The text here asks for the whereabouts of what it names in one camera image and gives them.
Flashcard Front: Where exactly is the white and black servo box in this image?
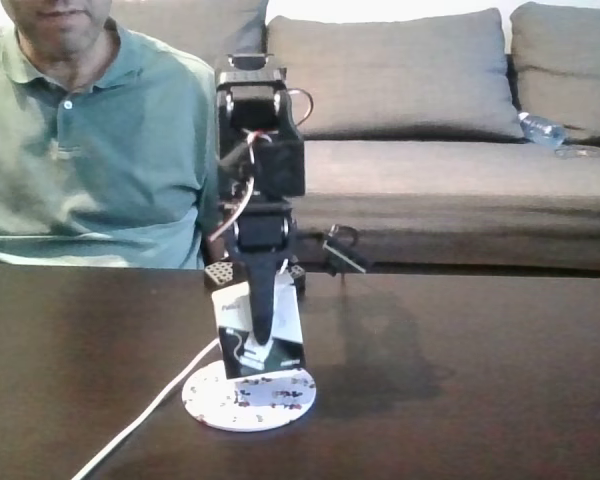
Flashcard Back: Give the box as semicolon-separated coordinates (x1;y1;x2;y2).
210;279;308;380

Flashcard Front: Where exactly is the black motor controller board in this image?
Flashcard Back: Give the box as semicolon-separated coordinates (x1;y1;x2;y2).
321;224;377;277

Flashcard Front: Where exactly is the round white patterned coaster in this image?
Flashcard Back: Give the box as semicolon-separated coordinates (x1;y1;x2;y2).
181;366;318;433

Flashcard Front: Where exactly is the grey fabric sofa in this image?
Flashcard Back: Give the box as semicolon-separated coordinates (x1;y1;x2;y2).
110;0;600;275

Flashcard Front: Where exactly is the person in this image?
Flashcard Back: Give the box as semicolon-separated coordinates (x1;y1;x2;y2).
0;0;221;271

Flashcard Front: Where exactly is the grey sofa back cushion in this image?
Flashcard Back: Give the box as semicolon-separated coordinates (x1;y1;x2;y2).
262;6;527;145
112;0;271;76
508;1;600;140

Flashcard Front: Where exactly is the clear plastic water bottle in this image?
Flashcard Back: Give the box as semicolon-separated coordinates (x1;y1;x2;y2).
516;111;567;149

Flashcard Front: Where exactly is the clear flat glass dish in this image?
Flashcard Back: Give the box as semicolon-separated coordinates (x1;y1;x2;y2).
553;145;600;161

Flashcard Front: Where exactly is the black cable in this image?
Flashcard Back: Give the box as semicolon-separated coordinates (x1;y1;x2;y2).
328;223;362;251

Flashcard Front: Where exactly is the white cable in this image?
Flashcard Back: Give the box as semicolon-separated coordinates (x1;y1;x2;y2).
68;338;222;480

